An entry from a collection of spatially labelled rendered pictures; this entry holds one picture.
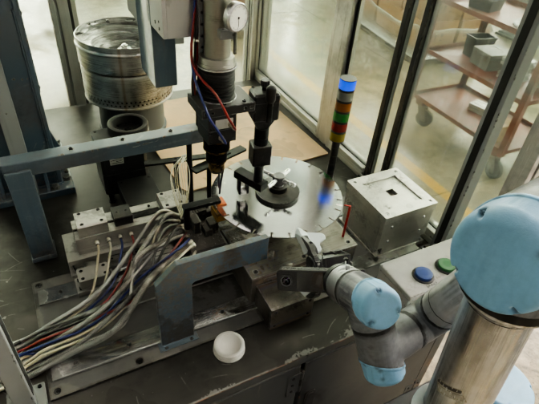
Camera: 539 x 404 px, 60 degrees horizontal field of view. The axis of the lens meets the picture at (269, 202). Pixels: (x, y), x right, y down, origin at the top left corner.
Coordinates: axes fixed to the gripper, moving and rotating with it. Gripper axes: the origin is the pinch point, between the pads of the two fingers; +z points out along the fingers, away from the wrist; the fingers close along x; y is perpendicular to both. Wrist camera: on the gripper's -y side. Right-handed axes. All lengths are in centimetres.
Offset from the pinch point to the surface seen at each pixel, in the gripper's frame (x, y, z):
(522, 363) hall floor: -74, 112, 48
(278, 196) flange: 14.2, -0.3, 8.6
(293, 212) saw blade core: 10.4, 1.7, 4.8
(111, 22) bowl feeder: 73, -34, 78
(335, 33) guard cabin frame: 61, 35, 46
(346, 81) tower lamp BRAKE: 41.6, 22.9, 14.8
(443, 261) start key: -3.2, 32.9, -9.5
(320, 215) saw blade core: 9.3, 7.9, 2.9
